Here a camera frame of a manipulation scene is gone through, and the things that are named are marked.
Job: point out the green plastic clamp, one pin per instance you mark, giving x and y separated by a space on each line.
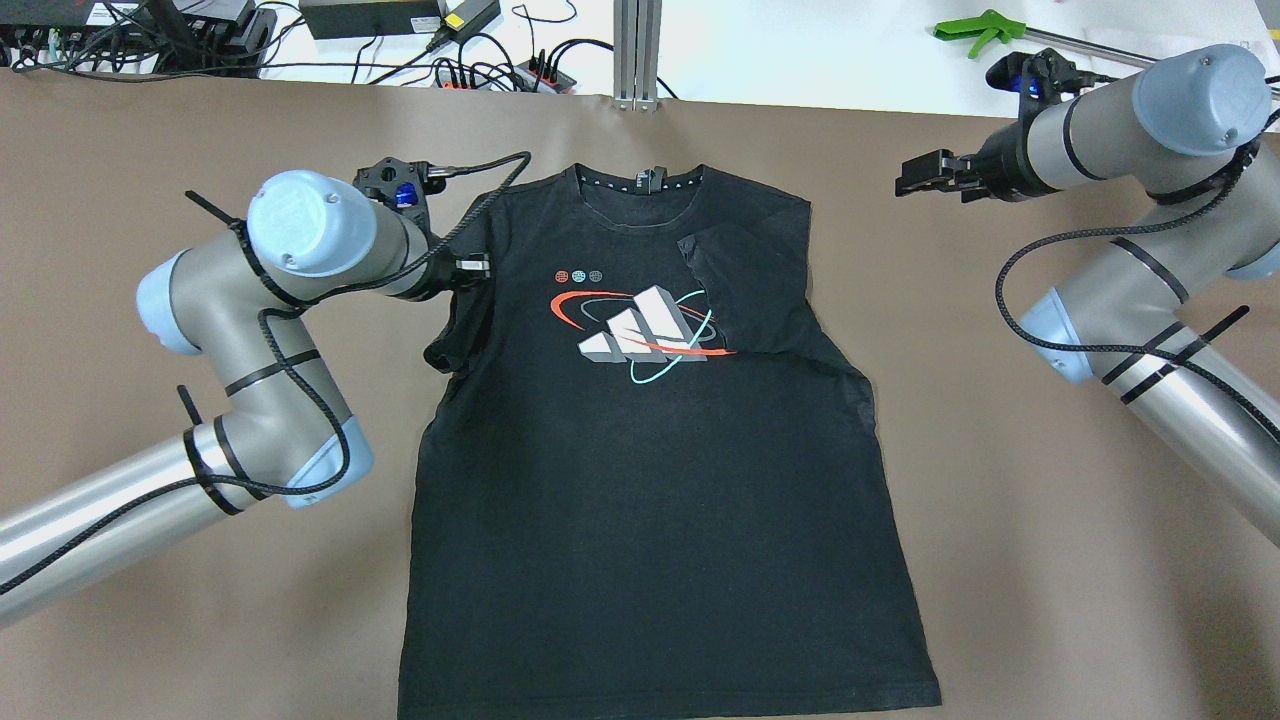
983 29

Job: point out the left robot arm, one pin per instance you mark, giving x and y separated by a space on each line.
238 301

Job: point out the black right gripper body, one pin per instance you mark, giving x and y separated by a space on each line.
1001 156

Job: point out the aluminium frame post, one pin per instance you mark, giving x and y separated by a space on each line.
636 52

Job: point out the black t-shirt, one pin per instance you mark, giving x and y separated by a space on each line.
653 487

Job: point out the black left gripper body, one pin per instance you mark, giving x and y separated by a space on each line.
436 276

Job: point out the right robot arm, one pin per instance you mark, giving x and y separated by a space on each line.
1190 130

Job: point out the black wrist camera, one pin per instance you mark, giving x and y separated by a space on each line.
1045 76

